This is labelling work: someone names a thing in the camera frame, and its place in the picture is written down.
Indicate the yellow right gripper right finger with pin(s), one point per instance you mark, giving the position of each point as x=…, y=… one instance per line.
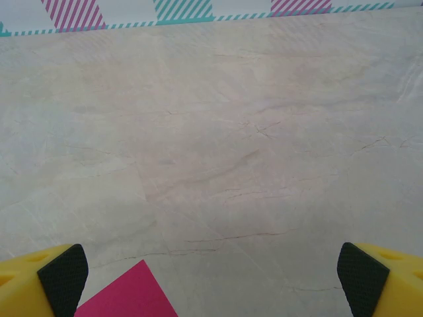
x=390, y=284

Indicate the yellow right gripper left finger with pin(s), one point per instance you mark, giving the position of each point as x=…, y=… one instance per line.
x=29, y=284

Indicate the pink paper sheet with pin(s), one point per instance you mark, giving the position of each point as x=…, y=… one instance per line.
x=132, y=294

